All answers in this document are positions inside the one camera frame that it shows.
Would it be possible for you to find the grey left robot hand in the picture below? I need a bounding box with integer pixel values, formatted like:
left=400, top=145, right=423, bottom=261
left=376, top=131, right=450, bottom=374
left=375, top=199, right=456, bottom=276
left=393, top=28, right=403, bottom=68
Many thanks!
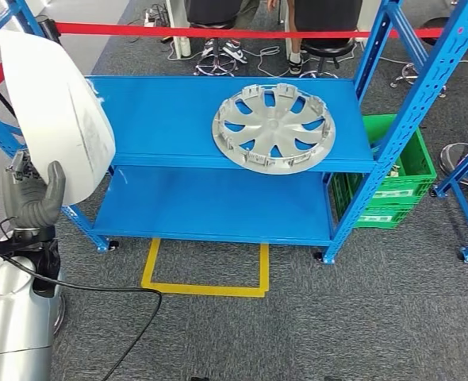
left=1, top=149, right=66, bottom=230

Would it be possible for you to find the white curved car part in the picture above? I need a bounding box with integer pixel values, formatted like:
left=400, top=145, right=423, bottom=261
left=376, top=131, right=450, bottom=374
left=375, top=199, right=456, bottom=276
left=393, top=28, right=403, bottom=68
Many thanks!
left=0, top=29, right=117, bottom=206

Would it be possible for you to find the white desk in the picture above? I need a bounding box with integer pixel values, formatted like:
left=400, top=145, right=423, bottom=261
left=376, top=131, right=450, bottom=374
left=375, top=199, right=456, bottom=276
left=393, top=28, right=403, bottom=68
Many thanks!
left=165, top=0, right=192, bottom=59
left=354, top=0, right=381, bottom=33

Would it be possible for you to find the black stool chrome base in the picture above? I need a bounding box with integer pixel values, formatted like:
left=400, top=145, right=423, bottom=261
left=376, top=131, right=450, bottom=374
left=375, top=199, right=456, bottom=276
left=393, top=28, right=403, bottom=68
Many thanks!
left=299, top=39, right=358, bottom=80
left=390, top=15, right=451, bottom=98
left=189, top=20, right=239, bottom=79

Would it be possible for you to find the person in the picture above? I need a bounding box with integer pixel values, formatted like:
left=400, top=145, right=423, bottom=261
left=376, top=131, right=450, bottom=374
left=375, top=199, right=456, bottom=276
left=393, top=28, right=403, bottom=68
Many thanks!
left=185, top=0, right=260, bottom=65
left=268, top=0, right=364, bottom=76

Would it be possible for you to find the silver wheel cover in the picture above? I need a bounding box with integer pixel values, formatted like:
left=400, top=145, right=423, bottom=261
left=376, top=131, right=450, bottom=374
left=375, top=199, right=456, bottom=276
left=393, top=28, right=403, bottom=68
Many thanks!
left=211, top=83, right=337, bottom=175

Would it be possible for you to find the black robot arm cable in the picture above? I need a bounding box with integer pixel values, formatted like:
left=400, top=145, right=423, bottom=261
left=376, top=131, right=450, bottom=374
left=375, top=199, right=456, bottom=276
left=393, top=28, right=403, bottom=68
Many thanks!
left=0, top=231, right=163, bottom=381

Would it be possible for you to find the white floor cable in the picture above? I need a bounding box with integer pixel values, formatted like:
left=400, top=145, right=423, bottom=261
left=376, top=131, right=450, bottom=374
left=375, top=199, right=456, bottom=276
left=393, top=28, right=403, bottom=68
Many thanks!
left=242, top=44, right=296, bottom=79

